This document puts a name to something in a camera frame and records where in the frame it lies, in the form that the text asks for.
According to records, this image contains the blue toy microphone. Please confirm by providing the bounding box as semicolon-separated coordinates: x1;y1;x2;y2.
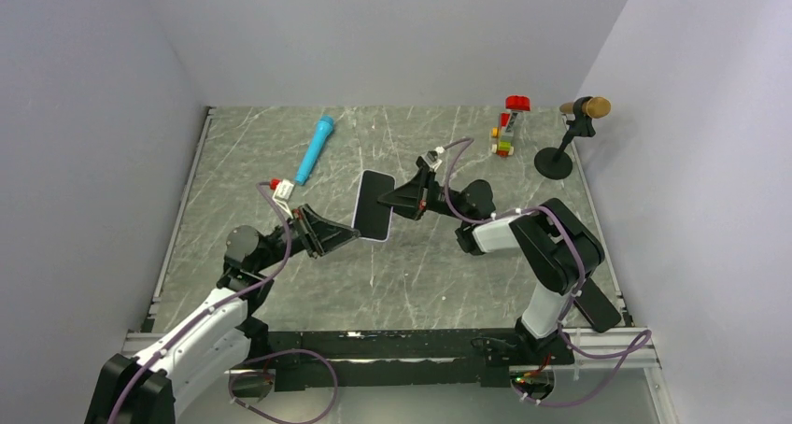
294;115;334;186

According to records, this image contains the aluminium frame rail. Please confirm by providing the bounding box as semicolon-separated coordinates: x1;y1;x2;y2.
565;327;660;370

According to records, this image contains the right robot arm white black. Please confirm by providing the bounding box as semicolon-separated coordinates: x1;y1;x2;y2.
377;165;621;364

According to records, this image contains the phone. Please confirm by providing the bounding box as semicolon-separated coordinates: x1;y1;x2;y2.
352;169;395;242

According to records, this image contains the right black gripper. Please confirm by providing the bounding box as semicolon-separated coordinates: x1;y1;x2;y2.
375;168;471;223

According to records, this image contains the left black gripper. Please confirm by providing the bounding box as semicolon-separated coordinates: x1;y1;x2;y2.
255;205;361;273

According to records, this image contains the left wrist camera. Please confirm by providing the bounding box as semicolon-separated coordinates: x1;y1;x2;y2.
268;178;295;202

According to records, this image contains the colourful toy brick stack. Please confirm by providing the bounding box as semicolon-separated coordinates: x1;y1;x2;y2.
491;95;531;158

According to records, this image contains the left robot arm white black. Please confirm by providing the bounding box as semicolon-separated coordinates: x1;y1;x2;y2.
85;205;360;423

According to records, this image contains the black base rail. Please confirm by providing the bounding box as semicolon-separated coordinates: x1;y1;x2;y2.
232;328;574;392

